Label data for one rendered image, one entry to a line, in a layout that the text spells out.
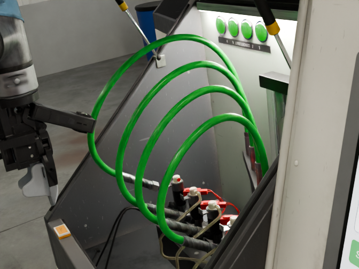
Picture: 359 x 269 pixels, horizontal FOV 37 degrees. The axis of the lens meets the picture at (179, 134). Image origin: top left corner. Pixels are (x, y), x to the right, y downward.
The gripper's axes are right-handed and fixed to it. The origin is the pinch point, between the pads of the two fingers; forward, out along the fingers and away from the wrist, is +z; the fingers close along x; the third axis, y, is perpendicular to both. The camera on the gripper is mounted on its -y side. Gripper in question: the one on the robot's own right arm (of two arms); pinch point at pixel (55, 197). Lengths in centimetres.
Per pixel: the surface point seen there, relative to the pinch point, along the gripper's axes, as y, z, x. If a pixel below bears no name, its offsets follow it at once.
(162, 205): -15.0, 1.8, 12.8
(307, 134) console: -33.3, -10.4, 29.5
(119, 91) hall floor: -179, 121, -487
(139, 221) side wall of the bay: -29, 36, -43
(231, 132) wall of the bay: -57, 13, -33
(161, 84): -25.1, -14.3, -3.3
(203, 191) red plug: -33.4, 13.9, -7.8
